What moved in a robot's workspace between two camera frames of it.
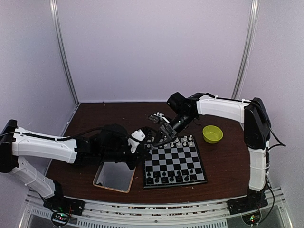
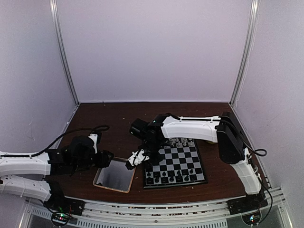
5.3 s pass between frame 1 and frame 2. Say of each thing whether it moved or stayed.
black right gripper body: moved
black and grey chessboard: stayed
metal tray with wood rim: stayed
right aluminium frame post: stayed
